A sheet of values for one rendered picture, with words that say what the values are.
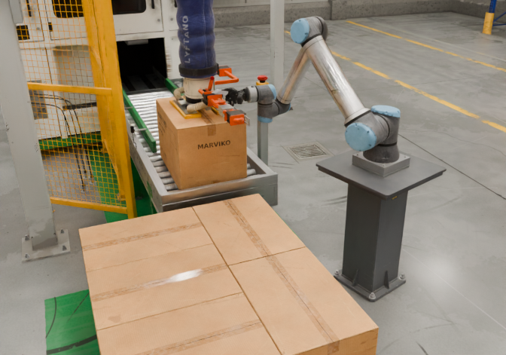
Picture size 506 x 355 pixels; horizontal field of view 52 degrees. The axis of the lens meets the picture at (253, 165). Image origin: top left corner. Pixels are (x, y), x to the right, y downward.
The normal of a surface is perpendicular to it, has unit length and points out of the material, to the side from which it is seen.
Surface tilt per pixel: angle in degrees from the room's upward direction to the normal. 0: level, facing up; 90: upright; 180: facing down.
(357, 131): 94
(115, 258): 0
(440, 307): 0
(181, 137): 90
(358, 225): 90
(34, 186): 90
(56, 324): 0
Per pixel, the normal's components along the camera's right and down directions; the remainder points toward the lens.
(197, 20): 0.14, 0.18
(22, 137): 0.37, 0.38
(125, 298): -0.01, -0.91
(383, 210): 0.62, 0.32
